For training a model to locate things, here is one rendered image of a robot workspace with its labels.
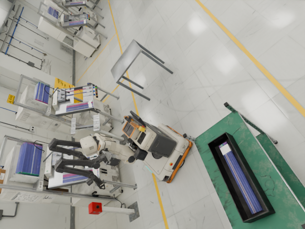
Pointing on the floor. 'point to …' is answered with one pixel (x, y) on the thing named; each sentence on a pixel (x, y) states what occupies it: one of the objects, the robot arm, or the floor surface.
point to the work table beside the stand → (134, 47)
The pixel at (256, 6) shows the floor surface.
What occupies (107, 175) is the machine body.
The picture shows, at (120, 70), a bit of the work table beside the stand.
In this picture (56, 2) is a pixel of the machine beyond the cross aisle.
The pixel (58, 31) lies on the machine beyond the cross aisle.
